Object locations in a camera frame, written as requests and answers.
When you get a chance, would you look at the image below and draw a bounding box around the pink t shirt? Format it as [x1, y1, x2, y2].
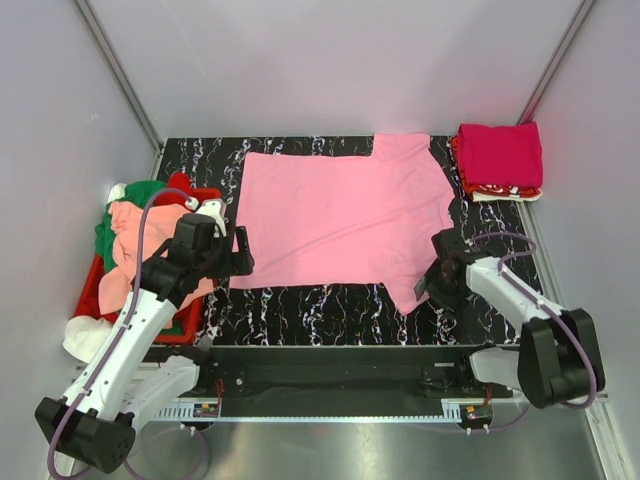
[230, 133, 454, 315]

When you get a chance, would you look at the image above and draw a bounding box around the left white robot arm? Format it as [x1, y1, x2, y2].
[35, 213, 255, 479]

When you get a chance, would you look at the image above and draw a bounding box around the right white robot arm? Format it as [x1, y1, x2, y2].
[414, 228, 606, 409]

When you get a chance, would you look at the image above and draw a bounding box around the salmon t shirt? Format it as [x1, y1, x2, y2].
[98, 201, 188, 316]

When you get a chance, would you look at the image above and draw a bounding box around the red t shirt in bin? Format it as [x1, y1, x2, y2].
[153, 172, 193, 209]

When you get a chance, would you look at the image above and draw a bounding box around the black marble pattern mat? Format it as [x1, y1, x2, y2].
[156, 136, 519, 346]

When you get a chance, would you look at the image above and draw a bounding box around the red plastic bin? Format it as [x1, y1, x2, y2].
[74, 189, 220, 344]

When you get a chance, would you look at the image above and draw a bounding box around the green t shirt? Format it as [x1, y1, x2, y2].
[95, 181, 165, 274]

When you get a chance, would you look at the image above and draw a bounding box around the folded red white t shirt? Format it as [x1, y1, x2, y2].
[449, 135, 542, 202]

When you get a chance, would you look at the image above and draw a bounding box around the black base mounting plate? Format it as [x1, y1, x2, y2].
[184, 345, 509, 399]

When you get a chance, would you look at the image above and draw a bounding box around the folded magenta t shirt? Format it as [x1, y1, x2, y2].
[458, 122, 544, 188]

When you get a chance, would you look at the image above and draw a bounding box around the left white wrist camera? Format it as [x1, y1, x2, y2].
[180, 199, 227, 238]

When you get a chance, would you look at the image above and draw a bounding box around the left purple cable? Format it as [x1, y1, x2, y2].
[46, 187, 211, 480]

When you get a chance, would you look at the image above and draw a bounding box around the white cable duct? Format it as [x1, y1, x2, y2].
[152, 401, 462, 424]

